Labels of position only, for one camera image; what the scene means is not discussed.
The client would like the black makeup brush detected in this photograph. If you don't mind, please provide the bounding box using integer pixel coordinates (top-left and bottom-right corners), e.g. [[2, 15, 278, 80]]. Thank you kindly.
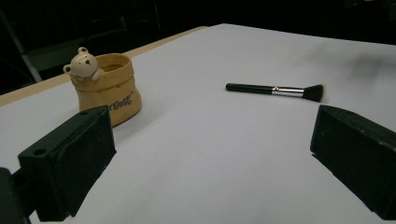
[[225, 82, 325, 103]]

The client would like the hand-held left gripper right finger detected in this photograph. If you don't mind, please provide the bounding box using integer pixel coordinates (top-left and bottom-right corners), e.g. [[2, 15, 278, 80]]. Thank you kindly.
[[310, 105, 396, 221]]

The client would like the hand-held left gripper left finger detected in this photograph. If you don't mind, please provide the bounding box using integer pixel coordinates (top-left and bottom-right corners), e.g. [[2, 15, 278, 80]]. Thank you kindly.
[[18, 105, 117, 222]]

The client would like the tan bear pen holder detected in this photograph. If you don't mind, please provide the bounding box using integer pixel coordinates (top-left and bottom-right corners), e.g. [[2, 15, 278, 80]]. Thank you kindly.
[[63, 47, 143, 128]]

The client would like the metal frame stand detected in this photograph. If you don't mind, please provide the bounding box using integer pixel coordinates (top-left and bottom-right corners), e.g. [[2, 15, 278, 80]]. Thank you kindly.
[[0, 8, 87, 83]]

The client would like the white table mat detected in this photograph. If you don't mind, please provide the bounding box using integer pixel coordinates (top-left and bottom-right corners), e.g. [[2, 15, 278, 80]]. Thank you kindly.
[[0, 22, 396, 224]]

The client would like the wooden table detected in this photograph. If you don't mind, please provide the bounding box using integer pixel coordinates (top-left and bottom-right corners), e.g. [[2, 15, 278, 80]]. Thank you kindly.
[[0, 25, 209, 107]]

